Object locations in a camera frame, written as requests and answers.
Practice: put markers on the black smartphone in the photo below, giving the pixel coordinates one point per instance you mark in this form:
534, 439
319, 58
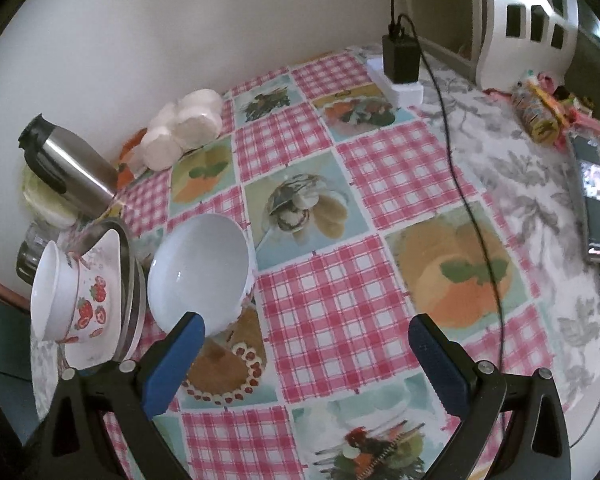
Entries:
597, 210

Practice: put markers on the black power adapter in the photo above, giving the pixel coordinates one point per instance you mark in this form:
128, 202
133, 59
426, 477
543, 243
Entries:
400, 55

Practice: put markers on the clear drinking glass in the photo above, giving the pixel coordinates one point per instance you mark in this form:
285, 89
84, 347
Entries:
42, 234

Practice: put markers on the yellow snack packet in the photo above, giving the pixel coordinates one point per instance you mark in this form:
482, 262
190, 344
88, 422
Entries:
537, 115

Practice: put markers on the white power strip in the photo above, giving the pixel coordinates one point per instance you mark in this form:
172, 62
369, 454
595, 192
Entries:
405, 92

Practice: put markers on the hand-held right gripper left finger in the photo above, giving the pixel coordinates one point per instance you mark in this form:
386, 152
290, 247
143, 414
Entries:
175, 365

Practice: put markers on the pack of white tissue rolls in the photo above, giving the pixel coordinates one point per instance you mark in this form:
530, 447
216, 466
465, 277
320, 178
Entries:
190, 120

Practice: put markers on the yellowish covered container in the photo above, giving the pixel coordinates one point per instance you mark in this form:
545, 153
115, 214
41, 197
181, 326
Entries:
45, 200

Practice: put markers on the dark green chair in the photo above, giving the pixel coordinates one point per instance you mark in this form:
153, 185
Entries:
0, 330

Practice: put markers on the orange printed packet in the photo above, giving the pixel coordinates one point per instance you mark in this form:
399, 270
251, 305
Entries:
125, 170

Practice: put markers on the white round bowl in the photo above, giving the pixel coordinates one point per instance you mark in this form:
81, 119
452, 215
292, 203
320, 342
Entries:
200, 270

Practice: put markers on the stainless steel thermos jug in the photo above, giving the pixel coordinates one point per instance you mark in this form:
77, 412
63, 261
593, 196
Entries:
75, 160

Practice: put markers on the stainless steel basin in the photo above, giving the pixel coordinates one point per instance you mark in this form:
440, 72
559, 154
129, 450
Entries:
129, 270

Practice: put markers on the white square floral plate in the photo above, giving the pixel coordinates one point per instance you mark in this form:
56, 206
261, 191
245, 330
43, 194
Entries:
102, 252

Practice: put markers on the strawberry print bowl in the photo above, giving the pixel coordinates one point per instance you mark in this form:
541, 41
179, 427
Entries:
92, 305

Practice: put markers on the pink snack wrapper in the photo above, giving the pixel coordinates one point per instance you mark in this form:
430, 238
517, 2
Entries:
585, 120

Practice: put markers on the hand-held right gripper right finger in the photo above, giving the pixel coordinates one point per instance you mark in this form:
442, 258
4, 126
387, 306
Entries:
437, 365

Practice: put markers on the white wooden chair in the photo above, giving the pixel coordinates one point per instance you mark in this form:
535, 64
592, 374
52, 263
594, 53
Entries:
495, 35

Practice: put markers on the pink checkered tablecloth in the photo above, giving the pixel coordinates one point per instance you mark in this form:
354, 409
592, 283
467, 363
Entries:
330, 310

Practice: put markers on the glass jar with dark lid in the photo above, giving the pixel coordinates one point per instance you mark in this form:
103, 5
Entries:
27, 262

